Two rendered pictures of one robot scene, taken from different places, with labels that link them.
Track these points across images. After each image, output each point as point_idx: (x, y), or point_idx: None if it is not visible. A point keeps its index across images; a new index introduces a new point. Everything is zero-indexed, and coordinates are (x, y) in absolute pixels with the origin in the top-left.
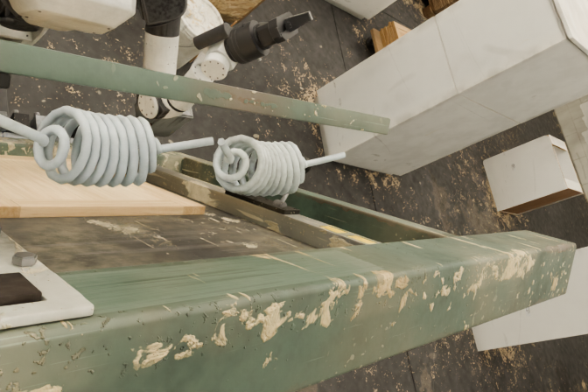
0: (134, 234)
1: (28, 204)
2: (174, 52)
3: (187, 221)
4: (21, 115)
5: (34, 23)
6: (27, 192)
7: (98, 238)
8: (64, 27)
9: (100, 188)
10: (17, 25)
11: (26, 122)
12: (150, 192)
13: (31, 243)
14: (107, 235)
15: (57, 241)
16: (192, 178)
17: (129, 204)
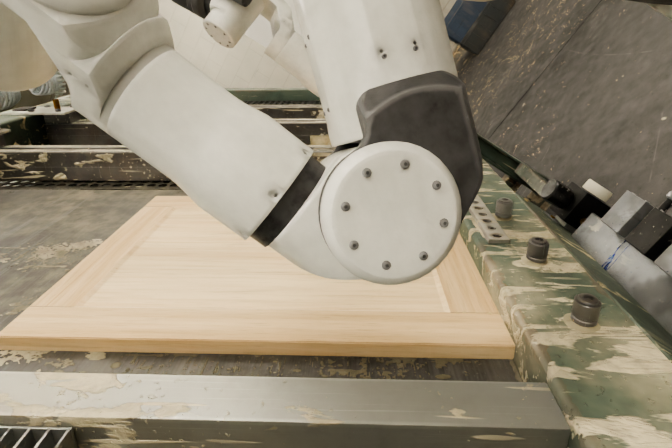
0: (32, 250)
1: (148, 210)
2: None
3: (3, 307)
4: (661, 217)
5: None
6: (203, 220)
7: (51, 231)
8: None
9: (199, 269)
10: None
11: (653, 236)
12: (134, 307)
13: (80, 208)
14: (50, 237)
15: (71, 216)
16: (145, 408)
17: (93, 259)
